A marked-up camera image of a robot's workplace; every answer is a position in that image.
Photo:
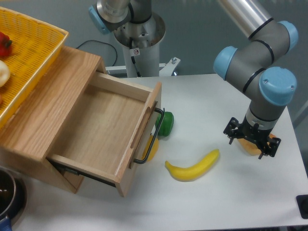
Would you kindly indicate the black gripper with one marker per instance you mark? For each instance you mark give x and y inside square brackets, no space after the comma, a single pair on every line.
[255,131]

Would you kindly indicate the yellow toy banana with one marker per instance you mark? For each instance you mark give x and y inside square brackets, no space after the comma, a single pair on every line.
[195,171]

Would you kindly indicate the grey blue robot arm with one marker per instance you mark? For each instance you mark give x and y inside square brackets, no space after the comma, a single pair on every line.
[250,70]

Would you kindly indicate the open wooden top drawer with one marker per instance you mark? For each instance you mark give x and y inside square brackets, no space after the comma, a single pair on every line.
[108,130]

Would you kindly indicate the wooden drawer cabinet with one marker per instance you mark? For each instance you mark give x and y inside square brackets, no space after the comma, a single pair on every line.
[28,136]

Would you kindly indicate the golden pastry turnover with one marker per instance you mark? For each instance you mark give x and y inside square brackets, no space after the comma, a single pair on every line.
[251,148]

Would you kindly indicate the black corner object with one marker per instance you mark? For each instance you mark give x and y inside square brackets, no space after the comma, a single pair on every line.
[302,202]

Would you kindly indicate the green toy bell pepper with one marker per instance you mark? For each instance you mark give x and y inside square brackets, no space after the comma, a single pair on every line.
[166,125]

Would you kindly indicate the yellow toy bell pepper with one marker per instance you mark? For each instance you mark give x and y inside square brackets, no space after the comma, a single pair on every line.
[154,148]

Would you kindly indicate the yellow plastic basket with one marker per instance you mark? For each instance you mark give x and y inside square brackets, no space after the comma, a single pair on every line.
[36,45]

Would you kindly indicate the dark metal pot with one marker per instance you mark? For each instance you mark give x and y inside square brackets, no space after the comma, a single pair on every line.
[12,196]

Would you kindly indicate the white toy onion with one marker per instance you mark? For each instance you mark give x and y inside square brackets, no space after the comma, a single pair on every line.
[4,73]

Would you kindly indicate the red toy pepper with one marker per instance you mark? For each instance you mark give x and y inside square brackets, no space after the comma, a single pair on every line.
[5,45]

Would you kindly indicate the black metal drawer handle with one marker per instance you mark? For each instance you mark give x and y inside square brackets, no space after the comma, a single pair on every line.
[151,144]

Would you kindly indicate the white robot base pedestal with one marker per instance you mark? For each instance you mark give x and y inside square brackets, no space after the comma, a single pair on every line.
[141,48]

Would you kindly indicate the blue pot handle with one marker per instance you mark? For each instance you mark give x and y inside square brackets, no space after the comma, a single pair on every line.
[5,224]

